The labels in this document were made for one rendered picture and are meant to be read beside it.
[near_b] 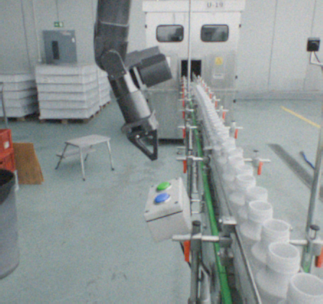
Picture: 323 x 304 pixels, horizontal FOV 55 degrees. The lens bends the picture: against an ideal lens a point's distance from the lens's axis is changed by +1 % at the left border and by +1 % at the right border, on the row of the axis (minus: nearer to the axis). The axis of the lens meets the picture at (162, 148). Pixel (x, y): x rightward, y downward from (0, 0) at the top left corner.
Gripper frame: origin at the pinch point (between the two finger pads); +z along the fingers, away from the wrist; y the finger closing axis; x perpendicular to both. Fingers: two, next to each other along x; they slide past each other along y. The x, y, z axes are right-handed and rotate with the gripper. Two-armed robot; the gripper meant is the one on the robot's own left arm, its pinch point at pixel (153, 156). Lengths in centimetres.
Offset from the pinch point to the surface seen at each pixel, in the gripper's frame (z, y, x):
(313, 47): -2, 69, -62
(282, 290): 11.8, -32.6, -15.4
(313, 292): 10.5, -35.2, -18.4
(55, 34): -206, 956, 343
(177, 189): 7.8, -3.1, -3.0
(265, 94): 199, 957, -219
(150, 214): 8.1, -10.2, 2.8
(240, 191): 10.1, -7.8, -15.2
